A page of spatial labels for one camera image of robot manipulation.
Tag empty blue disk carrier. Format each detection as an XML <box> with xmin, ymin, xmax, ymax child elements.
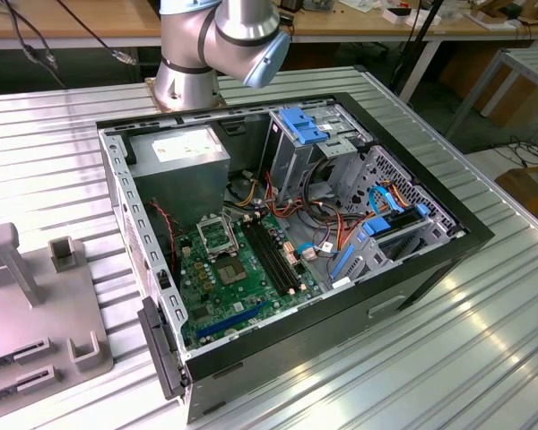
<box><xmin>277</xmin><ymin>107</ymin><xmax>332</xmax><ymax>147</ymax></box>

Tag black cable with silver plug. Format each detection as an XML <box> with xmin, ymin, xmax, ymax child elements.
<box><xmin>53</xmin><ymin>0</ymin><xmax>139</xmax><ymax>67</ymax></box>

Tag blue expansion slot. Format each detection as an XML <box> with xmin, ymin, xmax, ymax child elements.
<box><xmin>195</xmin><ymin>300</ymin><xmax>269</xmax><ymax>340</ymax></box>

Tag blue bay latch strip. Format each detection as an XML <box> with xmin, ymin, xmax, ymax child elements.
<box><xmin>330</xmin><ymin>244</ymin><xmax>358</xmax><ymax>282</ymax></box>

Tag red black power wires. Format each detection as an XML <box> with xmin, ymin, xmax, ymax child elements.
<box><xmin>263</xmin><ymin>171</ymin><xmax>342</xmax><ymax>225</ymax></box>

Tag grey power supply unit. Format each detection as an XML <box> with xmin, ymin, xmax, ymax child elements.
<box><xmin>126</xmin><ymin>125</ymin><xmax>232</xmax><ymax>234</ymax></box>

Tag small cardboard box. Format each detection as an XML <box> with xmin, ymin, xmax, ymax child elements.
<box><xmin>494</xmin><ymin>164</ymin><xmax>538</xmax><ymax>230</ymax></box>

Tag green motherboard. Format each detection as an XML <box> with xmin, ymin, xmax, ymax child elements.
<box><xmin>174</xmin><ymin>210</ymin><xmax>324</xmax><ymax>348</ymax></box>

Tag black RAM slot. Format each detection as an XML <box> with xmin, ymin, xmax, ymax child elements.
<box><xmin>240</xmin><ymin>222</ymin><xmax>284</xmax><ymax>295</ymax></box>
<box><xmin>247</xmin><ymin>220</ymin><xmax>292</xmax><ymax>292</ymax></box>
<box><xmin>259</xmin><ymin>216</ymin><xmax>307</xmax><ymax>288</ymax></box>
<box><xmin>254</xmin><ymin>218</ymin><xmax>299</xmax><ymax>290</ymax></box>

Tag long wooden desk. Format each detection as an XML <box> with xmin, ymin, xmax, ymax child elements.
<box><xmin>0</xmin><ymin>0</ymin><xmax>538</xmax><ymax>50</ymax></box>

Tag black PC case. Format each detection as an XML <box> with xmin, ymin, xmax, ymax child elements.
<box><xmin>94</xmin><ymin>91</ymin><xmax>497</xmax><ymax>425</ymax></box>

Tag large cardboard box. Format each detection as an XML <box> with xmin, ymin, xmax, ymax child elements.
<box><xmin>441</xmin><ymin>44</ymin><xmax>538</xmax><ymax>129</ymax></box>

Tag white power supply label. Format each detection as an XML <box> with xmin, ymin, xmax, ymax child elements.
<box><xmin>151</xmin><ymin>136</ymin><xmax>216</xmax><ymax>163</ymax></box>

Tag red black twisted wire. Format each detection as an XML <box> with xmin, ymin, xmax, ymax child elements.
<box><xmin>147</xmin><ymin>202</ymin><xmax>177</xmax><ymax>274</ymax></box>

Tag light blue data cable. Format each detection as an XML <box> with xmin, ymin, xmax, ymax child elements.
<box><xmin>295</xmin><ymin>243</ymin><xmax>326</xmax><ymax>261</ymax></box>

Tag wire locking lever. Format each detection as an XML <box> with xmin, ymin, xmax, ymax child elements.
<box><xmin>222</xmin><ymin>209</ymin><xmax>242</xmax><ymax>259</ymax></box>

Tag black case fan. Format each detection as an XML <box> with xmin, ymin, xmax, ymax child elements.
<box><xmin>143</xmin><ymin>200</ymin><xmax>179</xmax><ymax>275</ymax></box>

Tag black sleeved cable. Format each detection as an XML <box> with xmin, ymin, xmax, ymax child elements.
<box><xmin>302</xmin><ymin>156</ymin><xmax>342</xmax><ymax>211</ymax></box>

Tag white flat box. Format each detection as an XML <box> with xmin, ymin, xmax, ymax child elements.
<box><xmin>382</xmin><ymin>6</ymin><xmax>443</xmax><ymax>27</ymax></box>

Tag grey parts rack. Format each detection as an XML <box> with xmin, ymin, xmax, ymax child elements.
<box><xmin>0</xmin><ymin>222</ymin><xmax>116</xmax><ymax>425</ymax></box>

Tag black stand pole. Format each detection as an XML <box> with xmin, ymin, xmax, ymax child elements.
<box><xmin>387</xmin><ymin>0</ymin><xmax>446</xmax><ymax>98</ymax></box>

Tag orange yellow red wires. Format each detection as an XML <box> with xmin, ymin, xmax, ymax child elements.
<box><xmin>313</xmin><ymin>210</ymin><xmax>369</xmax><ymax>253</ymax></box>

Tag tall grey disk bay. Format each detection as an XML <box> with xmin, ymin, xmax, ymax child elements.
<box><xmin>266</xmin><ymin>105</ymin><xmax>374</xmax><ymax>203</ymax></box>

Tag low grey disk bay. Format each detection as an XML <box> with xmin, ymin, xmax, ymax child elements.
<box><xmin>325</xmin><ymin>213</ymin><xmax>461</xmax><ymax>292</ymax></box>

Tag yellow black power wires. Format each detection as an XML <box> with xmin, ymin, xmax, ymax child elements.
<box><xmin>223</xmin><ymin>172</ymin><xmax>268</xmax><ymax>211</ymax></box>

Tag hard disk in blue carrier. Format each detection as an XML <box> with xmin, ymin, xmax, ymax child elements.
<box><xmin>360</xmin><ymin>203</ymin><xmax>431</xmax><ymax>238</ymax></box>

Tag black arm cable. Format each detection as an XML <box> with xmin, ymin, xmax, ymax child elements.
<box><xmin>6</xmin><ymin>0</ymin><xmax>68</xmax><ymax>90</ymax></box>

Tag metal frame table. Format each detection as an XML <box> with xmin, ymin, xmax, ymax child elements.
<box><xmin>443</xmin><ymin>47</ymin><xmax>538</xmax><ymax>144</ymax></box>

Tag curved blue data cable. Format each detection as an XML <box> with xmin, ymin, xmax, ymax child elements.
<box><xmin>367</xmin><ymin>185</ymin><xmax>407</xmax><ymax>217</ymax></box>

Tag CPU socket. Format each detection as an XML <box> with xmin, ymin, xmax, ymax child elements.
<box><xmin>213</xmin><ymin>254</ymin><xmax>248</xmax><ymax>288</ymax></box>

